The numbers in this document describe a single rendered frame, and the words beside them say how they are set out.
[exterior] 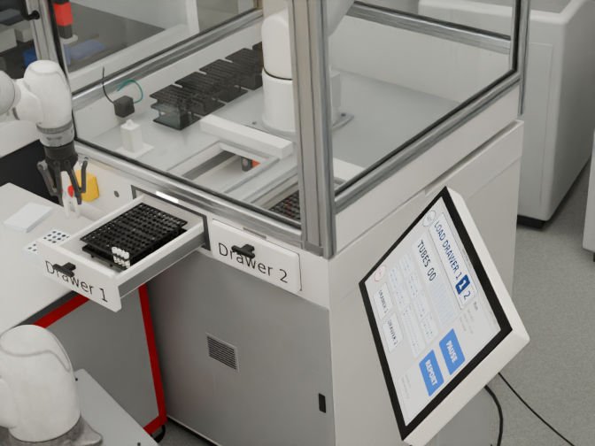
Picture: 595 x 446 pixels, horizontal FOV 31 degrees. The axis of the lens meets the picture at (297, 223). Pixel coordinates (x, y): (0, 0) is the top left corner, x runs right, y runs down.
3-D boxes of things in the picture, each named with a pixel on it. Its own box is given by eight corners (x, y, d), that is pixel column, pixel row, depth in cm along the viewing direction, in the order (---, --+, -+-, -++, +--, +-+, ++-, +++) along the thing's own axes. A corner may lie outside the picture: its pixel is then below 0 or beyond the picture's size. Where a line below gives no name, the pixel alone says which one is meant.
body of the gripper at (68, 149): (39, 148, 265) (46, 179, 271) (73, 145, 266) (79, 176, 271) (42, 133, 271) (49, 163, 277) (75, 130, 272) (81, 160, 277)
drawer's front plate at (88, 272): (116, 312, 262) (110, 276, 256) (42, 274, 278) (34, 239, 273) (121, 309, 263) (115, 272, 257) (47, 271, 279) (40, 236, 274)
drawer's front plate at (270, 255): (297, 294, 265) (294, 257, 259) (212, 257, 281) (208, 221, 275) (301, 290, 266) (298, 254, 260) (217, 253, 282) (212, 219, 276)
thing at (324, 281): (329, 308, 262) (327, 260, 254) (63, 191, 319) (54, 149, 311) (521, 155, 322) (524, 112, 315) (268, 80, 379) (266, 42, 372)
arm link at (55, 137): (70, 127, 262) (74, 148, 265) (73, 109, 269) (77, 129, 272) (33, 130, 261) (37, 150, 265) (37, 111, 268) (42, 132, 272)
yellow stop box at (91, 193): (86, 204, 304) (82, 182, 300) (70, 196, 308) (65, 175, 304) (100, 196, 307) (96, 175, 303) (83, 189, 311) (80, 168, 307)
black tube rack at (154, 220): (128, 280, 271) (125, 259, 267) (83, 258, 280) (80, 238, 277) (189, 242, 285) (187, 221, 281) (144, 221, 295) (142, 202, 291)
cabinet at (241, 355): (343, 534, 303) (332, 311, 261) (103, 394, 361) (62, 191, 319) (511, 361, 364) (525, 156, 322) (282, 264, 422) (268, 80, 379)
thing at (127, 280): (116, 302, 263) (112, 281, 260) (50, 268, 278) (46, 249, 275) (225, 231, 289) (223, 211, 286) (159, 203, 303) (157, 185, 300)
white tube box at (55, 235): (46, 268, 291) (43, 257, 289) (24, 259, 295) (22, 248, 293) (77, 246, 300) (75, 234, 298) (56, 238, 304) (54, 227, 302)
